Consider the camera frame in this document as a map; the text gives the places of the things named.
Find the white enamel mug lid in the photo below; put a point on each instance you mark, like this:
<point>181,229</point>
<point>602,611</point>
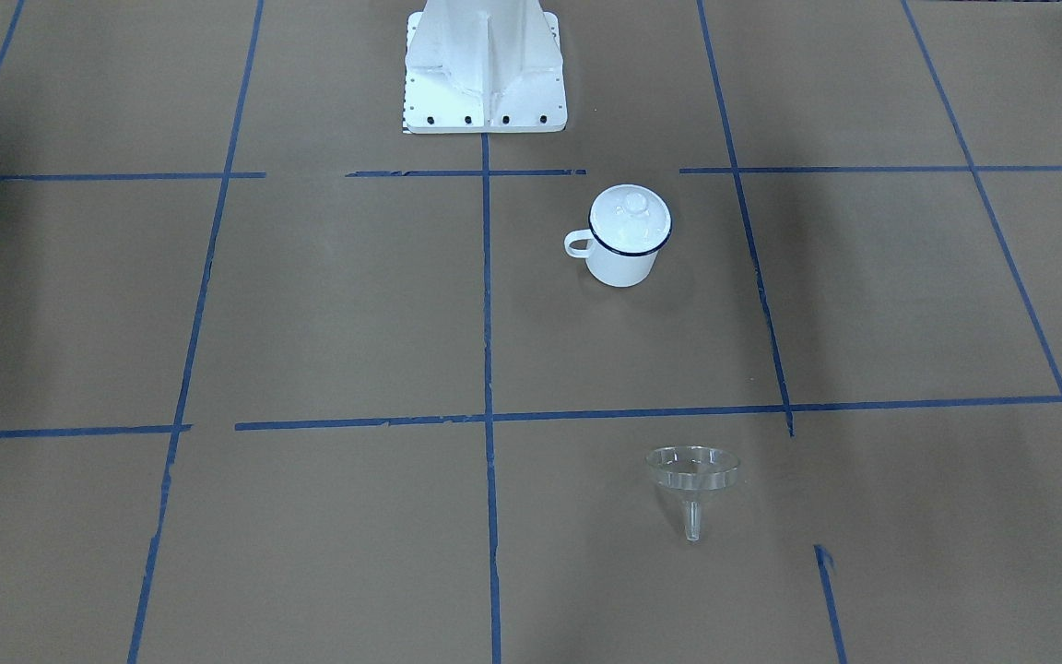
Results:
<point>630,220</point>

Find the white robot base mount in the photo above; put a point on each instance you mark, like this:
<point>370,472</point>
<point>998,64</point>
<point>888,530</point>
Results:
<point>483,66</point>

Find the clear glass funnel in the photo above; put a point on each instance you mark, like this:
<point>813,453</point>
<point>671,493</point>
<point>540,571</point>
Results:
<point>693,474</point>

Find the white enamel mug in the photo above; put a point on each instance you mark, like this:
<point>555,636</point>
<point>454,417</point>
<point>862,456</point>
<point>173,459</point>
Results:
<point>615,270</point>

